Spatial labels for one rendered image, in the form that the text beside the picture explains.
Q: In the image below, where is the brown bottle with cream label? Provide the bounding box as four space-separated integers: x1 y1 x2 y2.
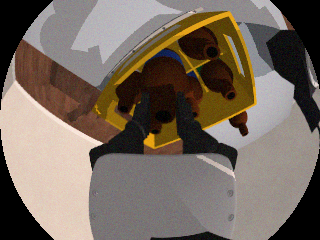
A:
228 111 249 136

